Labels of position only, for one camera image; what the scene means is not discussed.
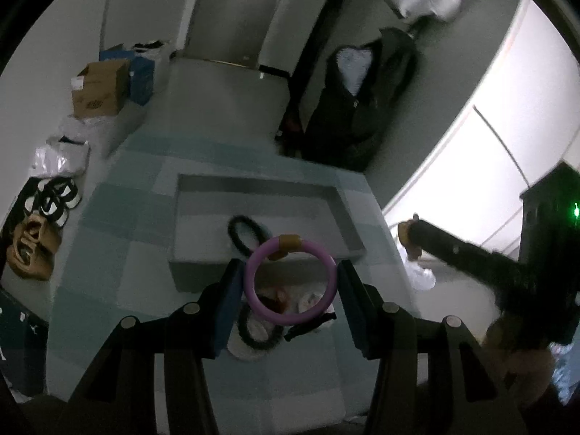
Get white china pin badge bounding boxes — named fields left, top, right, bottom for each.
left=226, top=288, right=337, bottom=361

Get purple ring bracelet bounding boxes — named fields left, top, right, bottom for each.
left=245, top=233, right=339, bottom=326

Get right hand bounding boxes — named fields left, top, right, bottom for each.
left=482, top=318, right=555, bottom=406

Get white plastic bag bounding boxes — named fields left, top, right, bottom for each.
left=397, top=244, right=436, bottom=291

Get teal plaid tablecloth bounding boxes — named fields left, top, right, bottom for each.
left=46, top=134, right=417, bottom=434

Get grey cardboard box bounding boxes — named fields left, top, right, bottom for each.
left=168, top=174, right=366, bottom=293

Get black jordan bag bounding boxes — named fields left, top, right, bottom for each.
left=0, top=289, right=48, bottom=397

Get brown sandals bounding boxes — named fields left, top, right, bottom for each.
left=7, top=214, right=62, bottom=281

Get black white slippers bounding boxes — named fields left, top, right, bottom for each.
left=24, top=177, right=82, bottom=229

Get black coat rack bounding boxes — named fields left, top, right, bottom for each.
left=274, top=0, right=346, bottom=157

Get black hanging jacket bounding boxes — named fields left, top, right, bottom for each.
left=301, top=28, right=419, bottom=172

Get white plastic bags on floor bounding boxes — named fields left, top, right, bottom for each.
left=29, top=116, right=118, bottom=179

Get brown cardboard box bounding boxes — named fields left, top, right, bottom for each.
left=71, top=59, right=130, bottom=119

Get blue storage box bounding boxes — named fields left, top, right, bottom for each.
left=99, top=46, right=155, bottom=106

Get striped shirt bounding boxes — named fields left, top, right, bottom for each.
left=336, top=47, right=373, bottom=96

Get grey door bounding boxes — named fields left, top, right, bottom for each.
left=183, top=0, right=278, bottom=69

